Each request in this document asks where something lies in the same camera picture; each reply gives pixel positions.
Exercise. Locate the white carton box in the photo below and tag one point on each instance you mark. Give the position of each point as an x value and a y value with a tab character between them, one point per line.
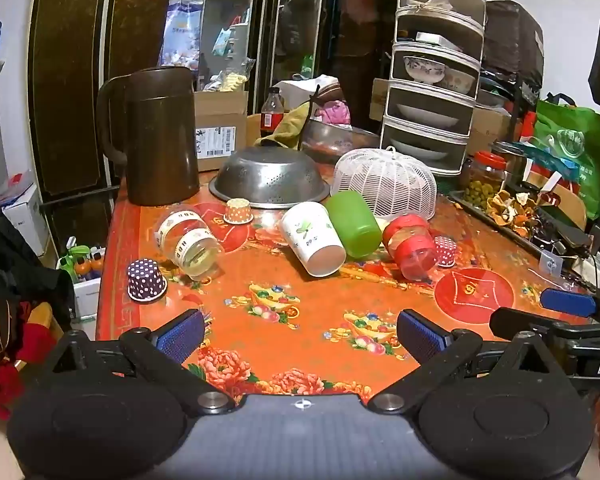
25	215

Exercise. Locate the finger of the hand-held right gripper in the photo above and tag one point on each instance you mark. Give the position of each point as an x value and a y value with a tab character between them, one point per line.
520	320
567	302

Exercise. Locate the metal colander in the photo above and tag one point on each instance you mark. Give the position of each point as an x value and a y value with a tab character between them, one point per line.
270	175

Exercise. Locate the orange dotted paper cup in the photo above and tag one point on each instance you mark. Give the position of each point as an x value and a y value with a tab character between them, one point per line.
237	210

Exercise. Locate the purple dotted paper cup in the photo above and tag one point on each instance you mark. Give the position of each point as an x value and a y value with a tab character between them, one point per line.
145	277

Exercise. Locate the brown wooden wardrobe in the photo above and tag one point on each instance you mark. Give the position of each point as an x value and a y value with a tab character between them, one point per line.
65	85

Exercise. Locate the red cloth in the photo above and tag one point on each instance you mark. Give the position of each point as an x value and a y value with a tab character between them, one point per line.
0	385

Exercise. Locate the pale ceramic bowl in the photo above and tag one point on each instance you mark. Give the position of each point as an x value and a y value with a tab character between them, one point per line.
461	82

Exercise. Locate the white deep plate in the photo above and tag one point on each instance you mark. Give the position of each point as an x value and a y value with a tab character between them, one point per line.
427	116

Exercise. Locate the red dotted paper cup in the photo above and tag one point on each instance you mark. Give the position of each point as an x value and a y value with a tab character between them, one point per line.
446	250

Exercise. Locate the orange printed tablecloth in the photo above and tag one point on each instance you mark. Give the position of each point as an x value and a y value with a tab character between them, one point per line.
290	340

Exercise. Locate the dark clothing pile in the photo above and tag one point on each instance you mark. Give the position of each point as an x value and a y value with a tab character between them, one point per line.
10	260

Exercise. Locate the box of small bottles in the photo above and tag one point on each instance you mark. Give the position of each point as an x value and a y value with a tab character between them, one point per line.
87	285

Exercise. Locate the brown plastic pitcher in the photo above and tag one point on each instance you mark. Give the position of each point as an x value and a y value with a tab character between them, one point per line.
155	135

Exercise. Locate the metal basin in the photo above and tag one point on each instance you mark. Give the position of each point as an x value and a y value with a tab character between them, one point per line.
330	142

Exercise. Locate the cola bottle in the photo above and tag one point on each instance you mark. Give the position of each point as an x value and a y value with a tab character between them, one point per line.
271	115

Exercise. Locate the green plastic cup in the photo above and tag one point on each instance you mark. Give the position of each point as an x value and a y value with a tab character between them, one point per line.
352	220

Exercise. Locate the cardboard box with label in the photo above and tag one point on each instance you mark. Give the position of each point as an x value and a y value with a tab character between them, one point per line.
220	130

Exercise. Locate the dark metal tray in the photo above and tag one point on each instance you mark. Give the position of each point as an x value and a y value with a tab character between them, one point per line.
480	217

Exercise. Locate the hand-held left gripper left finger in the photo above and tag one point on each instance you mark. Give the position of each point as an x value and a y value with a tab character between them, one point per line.
180	336

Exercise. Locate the floral ceramic bowl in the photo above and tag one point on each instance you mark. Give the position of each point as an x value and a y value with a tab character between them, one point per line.
422	70

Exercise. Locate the white plastic food cover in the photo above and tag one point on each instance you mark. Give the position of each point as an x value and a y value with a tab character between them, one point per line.
385	180

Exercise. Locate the plain cardboard box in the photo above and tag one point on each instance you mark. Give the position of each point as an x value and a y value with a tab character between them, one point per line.
487	130

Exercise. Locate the white cup with leaf print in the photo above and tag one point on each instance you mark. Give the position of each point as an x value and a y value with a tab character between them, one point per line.
305	232

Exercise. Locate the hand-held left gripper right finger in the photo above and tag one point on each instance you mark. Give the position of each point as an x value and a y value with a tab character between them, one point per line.
422	336

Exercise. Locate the yellow-green cloth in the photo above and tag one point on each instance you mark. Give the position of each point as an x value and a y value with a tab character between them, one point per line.
290	127

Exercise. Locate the glass jar with dark lid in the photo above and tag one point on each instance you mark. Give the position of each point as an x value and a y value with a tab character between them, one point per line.
512	157

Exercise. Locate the green shopping bag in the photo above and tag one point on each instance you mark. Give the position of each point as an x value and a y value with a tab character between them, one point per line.
575	145

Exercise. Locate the clear plastic cup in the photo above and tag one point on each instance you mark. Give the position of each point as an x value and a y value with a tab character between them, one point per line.
185	237

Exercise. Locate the dark travel bag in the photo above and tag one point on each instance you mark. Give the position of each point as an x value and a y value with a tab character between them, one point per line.
512	40

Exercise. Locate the glass jar with red lid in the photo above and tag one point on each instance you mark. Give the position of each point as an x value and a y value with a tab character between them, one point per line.
482	185

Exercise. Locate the hanging snack bag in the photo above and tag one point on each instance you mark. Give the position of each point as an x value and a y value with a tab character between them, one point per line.
180	30

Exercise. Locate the pink cloth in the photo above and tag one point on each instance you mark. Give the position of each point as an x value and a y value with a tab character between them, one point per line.
334	112

